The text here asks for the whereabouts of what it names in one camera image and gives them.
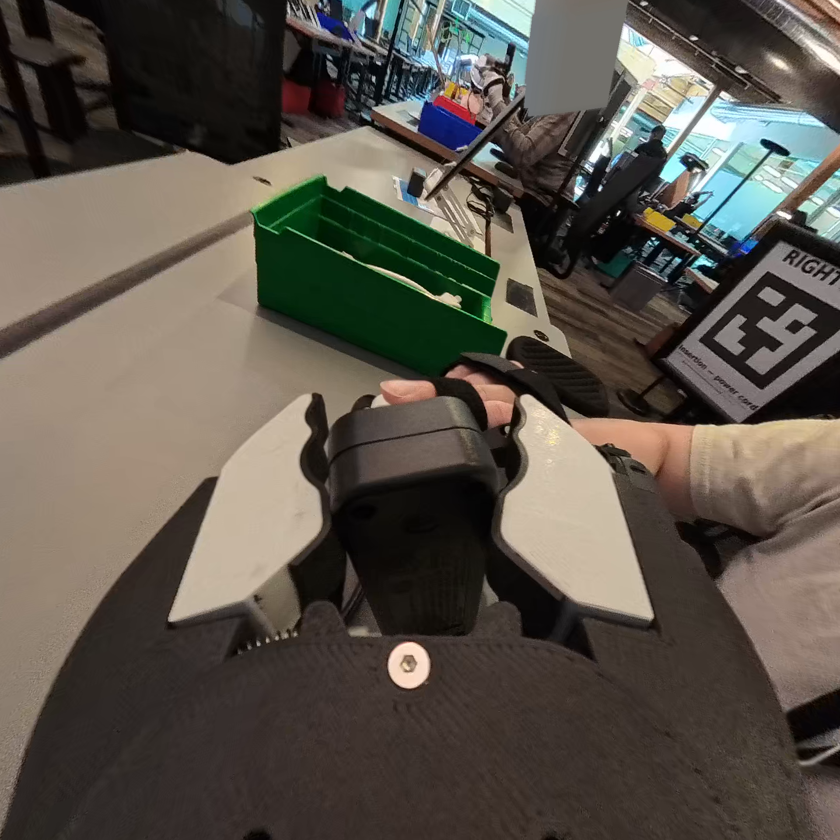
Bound grey waste bin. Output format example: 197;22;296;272
610;261;672;316

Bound paper sheet with blue print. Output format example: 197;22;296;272
392;176;437;212

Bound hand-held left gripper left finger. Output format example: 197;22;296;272
168;392;331;626

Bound person's right forearm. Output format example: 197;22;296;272
571;420;700;522

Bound person's right hand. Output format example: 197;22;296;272
379;353;573;434

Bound black office chair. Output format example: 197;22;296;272
541;154;665;280

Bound person's light grey sleeve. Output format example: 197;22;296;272
689;420;840;723

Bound white cord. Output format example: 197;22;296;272
351;255;466;308

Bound dark wooden furniture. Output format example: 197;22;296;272
0;0;89;179

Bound blue plastic bin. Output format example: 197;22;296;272
419;100;484;149

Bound red plastic bin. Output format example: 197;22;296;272
432;94;479;127

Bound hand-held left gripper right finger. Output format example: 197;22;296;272
491;394;657;624

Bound black monitor screen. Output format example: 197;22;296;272
105;0;287;165

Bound black floor lamp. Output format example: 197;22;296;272
696;136;793;234

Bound clear stand with white base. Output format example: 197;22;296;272
430;167;483;242

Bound green plastic bin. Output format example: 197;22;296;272
251;174;509;376

